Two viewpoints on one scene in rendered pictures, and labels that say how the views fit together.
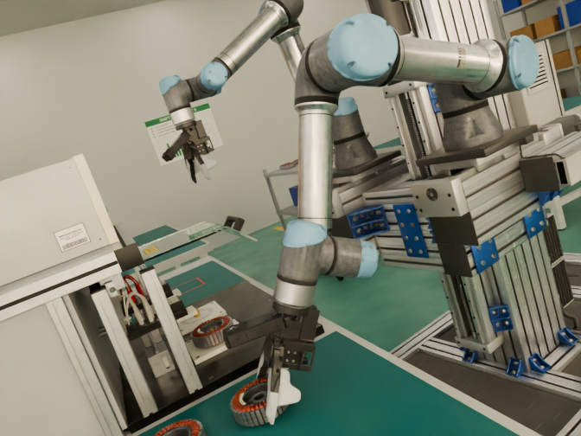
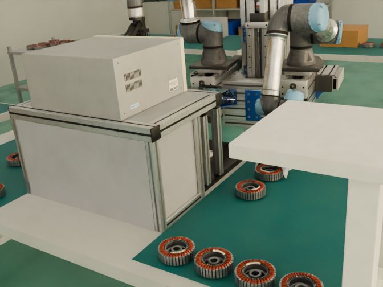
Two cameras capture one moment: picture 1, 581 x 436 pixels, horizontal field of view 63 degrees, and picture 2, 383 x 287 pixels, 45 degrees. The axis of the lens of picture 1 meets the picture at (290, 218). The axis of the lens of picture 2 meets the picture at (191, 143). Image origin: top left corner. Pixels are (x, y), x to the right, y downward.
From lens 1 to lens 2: 1.47 m
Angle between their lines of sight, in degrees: 36
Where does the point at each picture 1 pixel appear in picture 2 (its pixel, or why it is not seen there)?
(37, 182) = (167, 50)
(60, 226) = (170, 77)
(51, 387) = (187, 164)
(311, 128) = (280, 46)
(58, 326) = (197, 131)
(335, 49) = (314, 16)
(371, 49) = (324, 20)
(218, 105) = not seen: outside the picture
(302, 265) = not seen: hidden behind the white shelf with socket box
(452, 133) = (298, 57)
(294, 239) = (296, 98)
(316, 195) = (278, 80)
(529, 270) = not seen: hidden behind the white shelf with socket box
